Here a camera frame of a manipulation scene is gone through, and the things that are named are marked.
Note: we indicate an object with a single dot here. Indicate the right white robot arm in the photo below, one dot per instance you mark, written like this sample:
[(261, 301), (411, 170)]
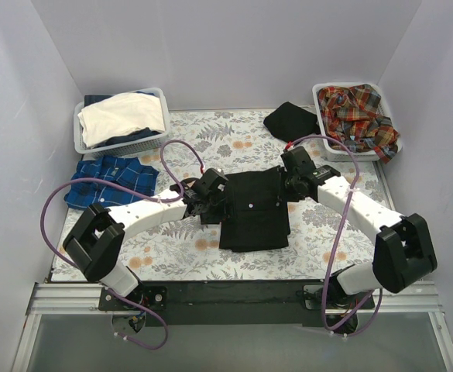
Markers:
[(403, 249)]

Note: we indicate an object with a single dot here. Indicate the right white plastic basket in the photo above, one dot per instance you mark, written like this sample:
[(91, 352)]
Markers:
[(319, 97)]

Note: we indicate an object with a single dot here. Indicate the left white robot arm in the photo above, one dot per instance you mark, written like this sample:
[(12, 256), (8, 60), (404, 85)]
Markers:
[(95, 241)]

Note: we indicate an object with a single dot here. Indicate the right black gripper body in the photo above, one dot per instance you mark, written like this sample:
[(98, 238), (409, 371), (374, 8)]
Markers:
[(288, 190)]

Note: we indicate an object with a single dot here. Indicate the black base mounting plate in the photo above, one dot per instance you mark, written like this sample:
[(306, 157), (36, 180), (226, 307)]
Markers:
[(231, 302)]

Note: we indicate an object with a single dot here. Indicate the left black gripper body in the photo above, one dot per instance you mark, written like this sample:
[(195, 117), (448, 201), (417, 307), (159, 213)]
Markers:
[(211, 215)]

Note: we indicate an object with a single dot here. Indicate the red plaid shirt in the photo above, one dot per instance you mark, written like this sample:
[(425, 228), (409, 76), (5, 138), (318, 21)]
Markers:
[(359, 120)]

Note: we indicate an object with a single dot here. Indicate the folded black shirt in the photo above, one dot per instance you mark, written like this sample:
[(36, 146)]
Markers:
[(290, 122)]

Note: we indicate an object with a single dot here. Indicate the black long sleeve shirt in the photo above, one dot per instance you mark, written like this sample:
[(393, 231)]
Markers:
[(256, 214)]

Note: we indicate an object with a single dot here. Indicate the blue plaid shirt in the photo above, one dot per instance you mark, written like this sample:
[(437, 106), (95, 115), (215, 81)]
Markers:
[(126, 172)]

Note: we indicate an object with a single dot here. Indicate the floral patterned table mat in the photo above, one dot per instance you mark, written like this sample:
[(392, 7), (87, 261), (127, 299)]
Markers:
[(234, 141)]

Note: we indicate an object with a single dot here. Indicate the cream white folded shirt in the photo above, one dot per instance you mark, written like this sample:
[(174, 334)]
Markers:
[(119, 116)]

